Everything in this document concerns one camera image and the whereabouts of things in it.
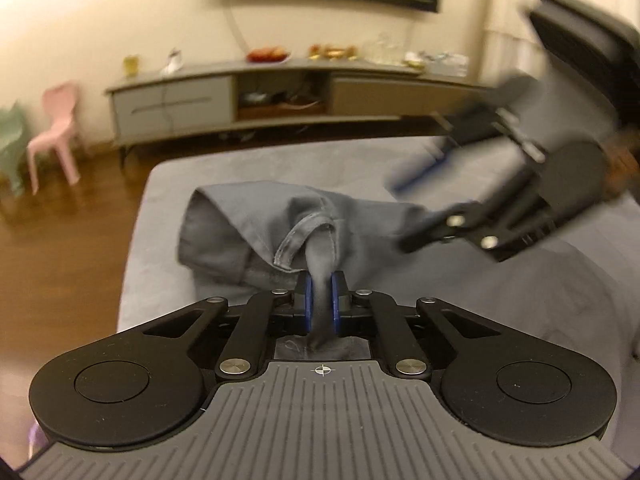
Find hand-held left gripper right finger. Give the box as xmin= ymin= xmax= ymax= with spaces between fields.
xmin=330 ymin=270 xmax=502 ymax=381

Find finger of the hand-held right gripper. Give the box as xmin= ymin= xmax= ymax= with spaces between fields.
xmin=385 ymin=75 xmax=547 ymax=196
xmin=397 ymin=180 xmax=557 ymax=264

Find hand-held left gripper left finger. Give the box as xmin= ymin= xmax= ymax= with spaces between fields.
xmin=142 ymin=270 xmax=316 ymax=381

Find grey garment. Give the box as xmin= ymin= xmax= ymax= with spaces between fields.
xmin=177 ymin=180 xmax=451 ymax=361

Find white curtain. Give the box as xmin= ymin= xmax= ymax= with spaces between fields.
xmin=480 ymin=0 xmax=551 ymax=92

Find clear glass set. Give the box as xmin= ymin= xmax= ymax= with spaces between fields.
xmin=365 ymin=32 xmax=406 ymax=66

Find gold dishes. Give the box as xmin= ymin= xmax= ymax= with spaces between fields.
xmin=309 ymin=44 xmax=359 ymax=61

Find plate of red fruit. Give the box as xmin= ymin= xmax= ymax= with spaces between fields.
xmin=246 ymin=47 xmax=293 ymax=65

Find long grey media cabinet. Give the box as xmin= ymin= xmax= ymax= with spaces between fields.
xmin=105 ymin=57 xmax=501 ymax=167

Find small white appliance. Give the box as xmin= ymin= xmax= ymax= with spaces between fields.
xmin=160 ymin=49 xmax=185 ymax=76

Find pink plastic chair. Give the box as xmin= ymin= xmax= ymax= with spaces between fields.
xmin=26 ymin=82 xmax=84 ymax=196

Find green plastic chair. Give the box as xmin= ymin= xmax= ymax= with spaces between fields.
xmin=0 ymin=102 xmax=29 ymax=197

